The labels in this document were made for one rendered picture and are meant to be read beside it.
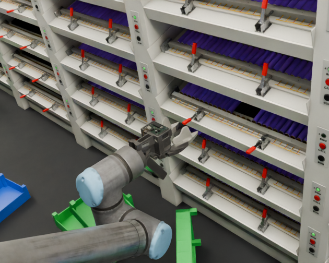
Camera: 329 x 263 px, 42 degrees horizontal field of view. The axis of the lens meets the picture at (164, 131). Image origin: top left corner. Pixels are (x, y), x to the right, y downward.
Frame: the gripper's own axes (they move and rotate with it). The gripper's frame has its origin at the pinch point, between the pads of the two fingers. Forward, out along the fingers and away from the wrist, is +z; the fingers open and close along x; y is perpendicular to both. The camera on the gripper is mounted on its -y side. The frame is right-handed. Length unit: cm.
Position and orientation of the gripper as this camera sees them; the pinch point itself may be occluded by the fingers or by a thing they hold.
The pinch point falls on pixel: (185, 131)
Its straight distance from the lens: 127.4
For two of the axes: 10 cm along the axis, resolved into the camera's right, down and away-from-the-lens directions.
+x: -7.0, -3.4, 6.3
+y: -1.1, -8.2, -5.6
